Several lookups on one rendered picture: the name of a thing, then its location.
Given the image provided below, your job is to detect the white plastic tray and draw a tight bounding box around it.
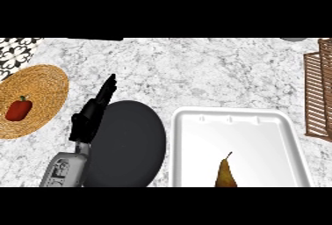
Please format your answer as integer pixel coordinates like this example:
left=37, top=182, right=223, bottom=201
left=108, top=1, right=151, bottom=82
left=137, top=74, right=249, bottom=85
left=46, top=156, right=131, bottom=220
left=168, top=105, right=313, bottom=188

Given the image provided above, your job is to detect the brown-yellow pear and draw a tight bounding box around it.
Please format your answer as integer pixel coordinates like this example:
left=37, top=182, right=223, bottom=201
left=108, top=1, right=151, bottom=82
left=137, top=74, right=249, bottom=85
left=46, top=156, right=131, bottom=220
left=214, top=151, right=239, bottom=188

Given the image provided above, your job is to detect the red bell pepper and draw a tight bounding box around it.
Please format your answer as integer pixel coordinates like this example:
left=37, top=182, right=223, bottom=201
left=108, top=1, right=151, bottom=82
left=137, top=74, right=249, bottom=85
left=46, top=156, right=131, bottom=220
left=4, top=95, right=34, bottom=122

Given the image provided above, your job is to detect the black and white patterned cloth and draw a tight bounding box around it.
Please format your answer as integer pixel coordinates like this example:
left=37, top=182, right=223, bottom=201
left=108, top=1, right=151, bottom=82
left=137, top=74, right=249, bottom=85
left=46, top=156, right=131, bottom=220
left=0, top=37, right=44, bottom=82

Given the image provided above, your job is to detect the dark grey round plate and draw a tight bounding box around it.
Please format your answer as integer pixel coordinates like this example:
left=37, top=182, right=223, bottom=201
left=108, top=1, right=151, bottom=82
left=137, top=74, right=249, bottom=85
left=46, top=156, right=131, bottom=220
left=81, top=99, right=167, bottom=188

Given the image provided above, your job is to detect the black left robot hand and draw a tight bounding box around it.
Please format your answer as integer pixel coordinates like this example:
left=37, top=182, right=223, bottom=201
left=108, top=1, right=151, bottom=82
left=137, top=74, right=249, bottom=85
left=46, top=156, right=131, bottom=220
left=68, top=73, right=118, bottom=145

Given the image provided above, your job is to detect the round woven wicker placemat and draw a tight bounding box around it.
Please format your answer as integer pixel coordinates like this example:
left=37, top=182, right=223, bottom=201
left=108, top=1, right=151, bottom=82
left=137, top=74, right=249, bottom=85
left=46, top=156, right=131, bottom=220
left=0, top=63, right=69, bottom=140

